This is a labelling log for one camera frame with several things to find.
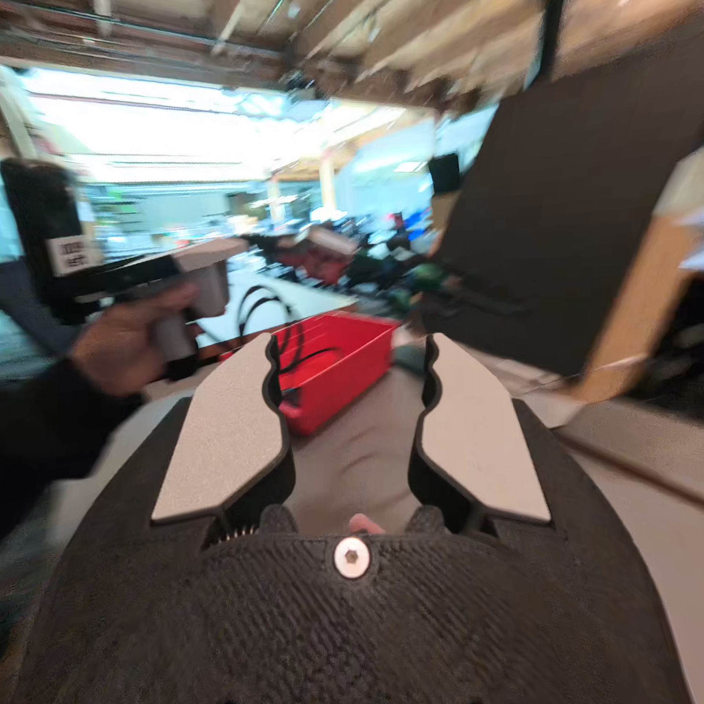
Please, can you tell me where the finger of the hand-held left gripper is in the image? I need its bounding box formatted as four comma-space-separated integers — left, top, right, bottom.
170, 238, 248, 274

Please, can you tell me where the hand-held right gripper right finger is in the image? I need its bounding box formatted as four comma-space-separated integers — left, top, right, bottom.
408, 331, 552, 531

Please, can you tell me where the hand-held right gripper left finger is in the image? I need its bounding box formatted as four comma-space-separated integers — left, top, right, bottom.
151, 331, 295, 526

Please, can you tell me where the braided cable with green plugs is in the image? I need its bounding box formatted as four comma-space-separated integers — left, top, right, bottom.
238, 284, 310, 398

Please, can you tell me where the red plastic bin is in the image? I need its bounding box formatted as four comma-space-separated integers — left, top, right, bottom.
220, 311, 400, 436

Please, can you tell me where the person's left forearm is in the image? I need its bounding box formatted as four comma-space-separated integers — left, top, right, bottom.
0, 355, 146, 542

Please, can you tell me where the grey desk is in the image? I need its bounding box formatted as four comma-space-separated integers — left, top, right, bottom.
44, 352, 704, 704
396, 330, 704, 500

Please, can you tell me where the person's left hand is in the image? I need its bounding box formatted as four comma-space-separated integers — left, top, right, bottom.
71, 283, 201, 397

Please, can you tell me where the black tablet on stand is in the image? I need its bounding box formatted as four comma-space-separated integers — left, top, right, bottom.
410, 38, 704, 405

